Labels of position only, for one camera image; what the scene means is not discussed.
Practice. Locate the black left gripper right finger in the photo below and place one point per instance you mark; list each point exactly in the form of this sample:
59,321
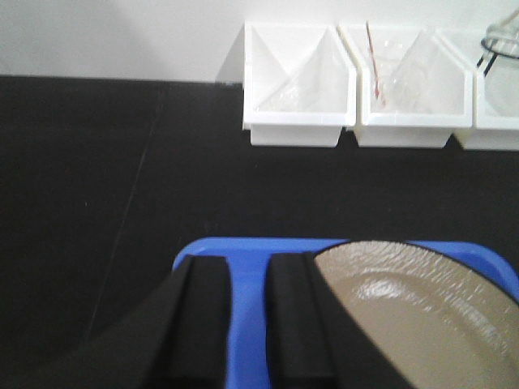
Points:
312,342

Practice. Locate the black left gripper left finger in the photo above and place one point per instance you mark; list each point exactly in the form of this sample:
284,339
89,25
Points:
176,339

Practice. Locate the blue plastic tray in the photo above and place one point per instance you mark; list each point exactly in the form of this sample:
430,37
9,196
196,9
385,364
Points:
248,261

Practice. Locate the beige plate black rim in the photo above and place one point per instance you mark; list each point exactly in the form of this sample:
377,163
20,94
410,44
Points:
438,323

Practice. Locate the clear glass funnel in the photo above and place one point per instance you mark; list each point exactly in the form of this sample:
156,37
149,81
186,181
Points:
299,93

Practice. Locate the white bin left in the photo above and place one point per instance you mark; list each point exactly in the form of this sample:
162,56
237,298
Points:
272,52

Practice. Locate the white bin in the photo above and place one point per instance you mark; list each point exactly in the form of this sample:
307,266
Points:
448,94
495,97
272,52

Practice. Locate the red glass stirring rod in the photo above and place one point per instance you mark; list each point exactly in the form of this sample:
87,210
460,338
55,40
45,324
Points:
377,87

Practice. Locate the white bin middle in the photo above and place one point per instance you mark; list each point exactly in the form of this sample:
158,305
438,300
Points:
448,94

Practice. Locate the glass beaker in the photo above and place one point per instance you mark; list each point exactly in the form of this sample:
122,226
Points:
402,90

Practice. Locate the white bin right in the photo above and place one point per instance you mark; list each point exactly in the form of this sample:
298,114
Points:
495,97

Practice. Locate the round glass flask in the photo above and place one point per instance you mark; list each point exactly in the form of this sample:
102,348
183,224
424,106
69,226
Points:
502,37

